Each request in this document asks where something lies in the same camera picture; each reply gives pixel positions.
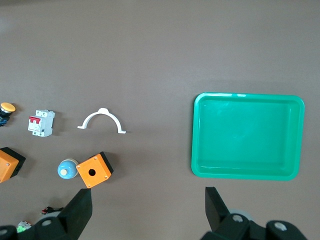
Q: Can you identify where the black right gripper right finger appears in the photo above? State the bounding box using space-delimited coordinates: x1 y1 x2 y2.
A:
199 186 308 240

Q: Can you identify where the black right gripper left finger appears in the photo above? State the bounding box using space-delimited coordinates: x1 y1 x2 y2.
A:
0 188 93 240

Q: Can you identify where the white circuit breaker red switch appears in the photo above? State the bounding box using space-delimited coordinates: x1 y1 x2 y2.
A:
27 109 56 138

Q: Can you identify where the blue dome buzzer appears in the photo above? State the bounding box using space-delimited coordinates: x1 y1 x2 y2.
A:
57 158 78 180

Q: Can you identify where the green white indicator light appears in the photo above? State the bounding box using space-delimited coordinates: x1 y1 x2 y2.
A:
16 220 33 234

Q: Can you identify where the orange push button box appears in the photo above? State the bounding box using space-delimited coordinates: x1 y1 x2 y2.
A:
0 147 27 184
75 151 115 189

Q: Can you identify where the green plastic tray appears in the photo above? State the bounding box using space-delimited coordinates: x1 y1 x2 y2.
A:
191 91 305 181

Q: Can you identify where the small white pipe clamp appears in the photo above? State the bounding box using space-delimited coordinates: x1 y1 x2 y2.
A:
77 107 127 135

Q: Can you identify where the yellow mushroom push button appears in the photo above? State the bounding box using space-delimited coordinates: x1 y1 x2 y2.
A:
0 102 17 127

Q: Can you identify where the brown table cover mat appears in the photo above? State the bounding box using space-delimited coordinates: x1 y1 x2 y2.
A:
0 0 320 240

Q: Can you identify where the black connector with red wires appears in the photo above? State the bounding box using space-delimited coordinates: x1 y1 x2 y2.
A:
41 206 65 215

